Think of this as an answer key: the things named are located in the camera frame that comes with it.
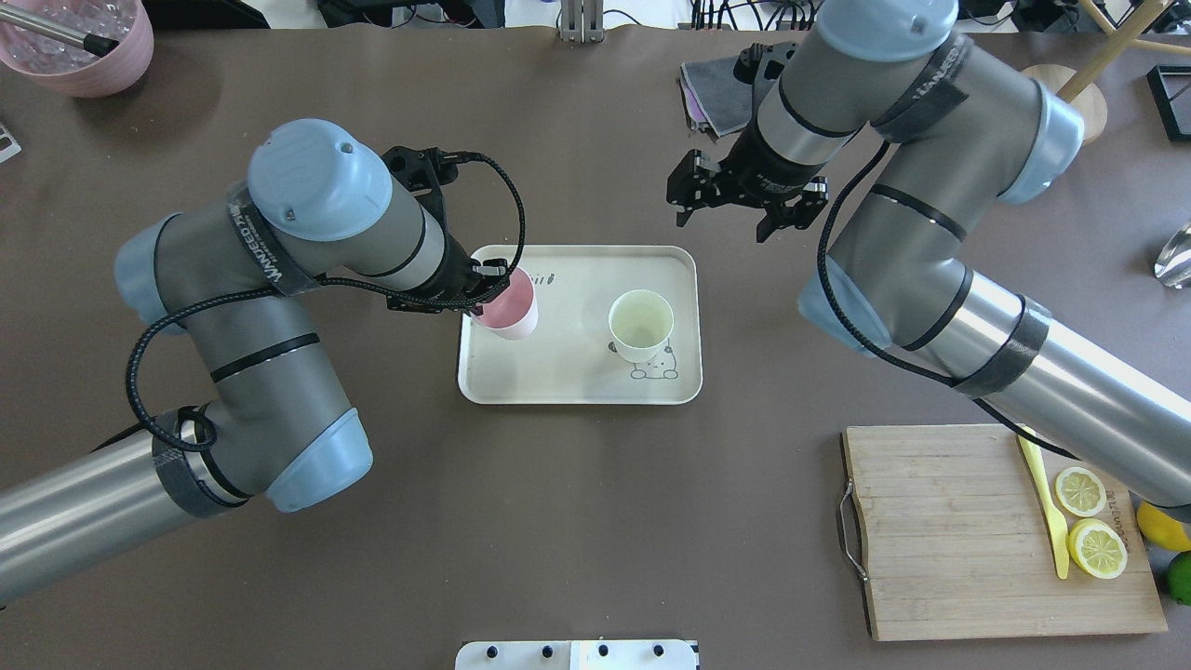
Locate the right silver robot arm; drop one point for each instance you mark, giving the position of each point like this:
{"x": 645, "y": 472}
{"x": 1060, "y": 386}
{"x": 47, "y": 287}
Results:
{"x": 965, "y": 132}

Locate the lemon slice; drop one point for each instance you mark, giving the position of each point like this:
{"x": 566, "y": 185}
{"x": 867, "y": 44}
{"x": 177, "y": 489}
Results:
{"x": 1080, "y": 492}
{"x": 1097, "y": 549}

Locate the yellow plastic knife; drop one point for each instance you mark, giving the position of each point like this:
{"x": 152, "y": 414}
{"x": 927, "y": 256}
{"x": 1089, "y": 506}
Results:
{"x": 1055, "y": 521}

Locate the lemon slice lower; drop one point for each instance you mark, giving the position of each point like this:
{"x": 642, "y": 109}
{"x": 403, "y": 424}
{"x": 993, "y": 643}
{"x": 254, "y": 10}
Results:
{"x": 1097, "y": 549}

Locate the pink cup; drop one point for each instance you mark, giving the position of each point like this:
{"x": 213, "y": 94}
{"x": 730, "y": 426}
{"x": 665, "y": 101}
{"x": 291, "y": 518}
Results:
{"x": 514, "y": 313}

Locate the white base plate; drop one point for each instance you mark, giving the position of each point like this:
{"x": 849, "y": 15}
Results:
{"x": 647, "y": 653}

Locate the yellow lemon left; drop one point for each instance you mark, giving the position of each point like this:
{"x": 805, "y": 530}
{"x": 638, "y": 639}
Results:
{"x": 1161, "y": 529}

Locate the clear textured glass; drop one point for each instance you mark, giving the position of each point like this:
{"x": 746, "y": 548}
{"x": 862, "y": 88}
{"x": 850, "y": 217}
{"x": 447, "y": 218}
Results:
{"x": 1172, "y": 265}

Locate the cream yellow cup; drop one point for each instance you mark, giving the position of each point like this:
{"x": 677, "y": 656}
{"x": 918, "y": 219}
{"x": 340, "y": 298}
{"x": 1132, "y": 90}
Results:
{"x": 640, "y": 323}

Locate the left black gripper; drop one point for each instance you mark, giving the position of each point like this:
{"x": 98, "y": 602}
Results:
{"x": 459, "y": 272}

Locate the grey folded cloth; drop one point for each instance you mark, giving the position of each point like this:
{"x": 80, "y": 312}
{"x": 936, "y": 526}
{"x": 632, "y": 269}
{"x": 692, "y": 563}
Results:
{"x": 715, "y": 100}

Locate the wooden cutting board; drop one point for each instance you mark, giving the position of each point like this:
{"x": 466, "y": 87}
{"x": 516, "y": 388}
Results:
{"x": 953, "y": 544}

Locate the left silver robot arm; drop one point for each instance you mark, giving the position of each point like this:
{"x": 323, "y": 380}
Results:
{"x": 233, "y": 393}

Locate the wooden cup stand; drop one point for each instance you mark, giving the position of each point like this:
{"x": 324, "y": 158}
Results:
{"x": 1078, "y": 88}

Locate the green lime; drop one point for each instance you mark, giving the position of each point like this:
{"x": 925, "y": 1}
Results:
{"x": 1178, "y": 578}

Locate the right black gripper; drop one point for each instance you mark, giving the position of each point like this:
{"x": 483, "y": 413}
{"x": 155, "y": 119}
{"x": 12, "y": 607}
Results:
{"x": 756, "y": 170}

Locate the aluminium frame post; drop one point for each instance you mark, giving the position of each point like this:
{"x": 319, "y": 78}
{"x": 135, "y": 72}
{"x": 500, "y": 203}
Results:
{"x": 581, "y": 21}

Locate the cream rabbit tray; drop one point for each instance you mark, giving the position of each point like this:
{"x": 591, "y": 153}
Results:
{"x": 568, "y": 358}

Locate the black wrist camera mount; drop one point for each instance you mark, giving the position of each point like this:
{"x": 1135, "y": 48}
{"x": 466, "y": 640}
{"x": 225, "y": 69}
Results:
{"x": 760, "y": 67}

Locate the lemon slice upper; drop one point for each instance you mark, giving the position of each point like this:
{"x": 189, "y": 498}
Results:
{"x": 1080, "y": 492}

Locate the pink bowl with ice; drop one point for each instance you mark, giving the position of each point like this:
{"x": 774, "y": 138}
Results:
{"x": 88, "y": 49}

